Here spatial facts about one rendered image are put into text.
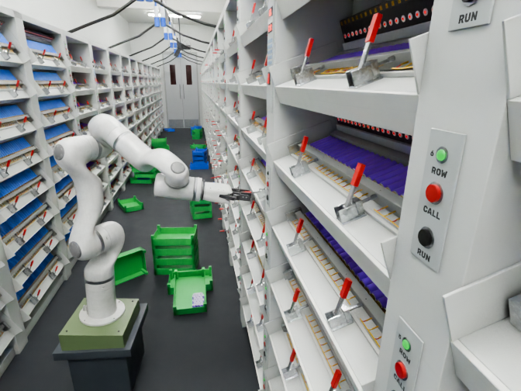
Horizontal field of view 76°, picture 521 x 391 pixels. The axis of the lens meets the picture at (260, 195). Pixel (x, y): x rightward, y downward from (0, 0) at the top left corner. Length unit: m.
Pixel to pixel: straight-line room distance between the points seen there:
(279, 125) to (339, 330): 0.55
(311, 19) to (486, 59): 0.70
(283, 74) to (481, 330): 0.73
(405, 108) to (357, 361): 0.38
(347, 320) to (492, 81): 0.46
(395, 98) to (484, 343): 0.24
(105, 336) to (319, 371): 1.05
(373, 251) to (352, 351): 0.20
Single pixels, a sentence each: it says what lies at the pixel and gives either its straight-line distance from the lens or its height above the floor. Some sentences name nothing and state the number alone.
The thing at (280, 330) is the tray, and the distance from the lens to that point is 1.22.
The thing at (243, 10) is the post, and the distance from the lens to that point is 1.64.
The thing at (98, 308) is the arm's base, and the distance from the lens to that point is 1.69.
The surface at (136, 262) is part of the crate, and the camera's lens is 2.69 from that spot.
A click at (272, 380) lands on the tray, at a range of 1.36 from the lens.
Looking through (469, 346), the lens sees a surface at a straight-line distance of 0.35.
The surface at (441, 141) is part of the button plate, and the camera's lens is 0.33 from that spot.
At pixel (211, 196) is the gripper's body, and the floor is 0.98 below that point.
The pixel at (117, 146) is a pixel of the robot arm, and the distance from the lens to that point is 1.29.
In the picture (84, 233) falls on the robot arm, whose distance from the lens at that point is 1.50.
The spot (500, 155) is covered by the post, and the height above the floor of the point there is 1.31.
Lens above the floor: 1.36
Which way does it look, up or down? 19 degrees down
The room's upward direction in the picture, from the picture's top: 1 degrees clockwise
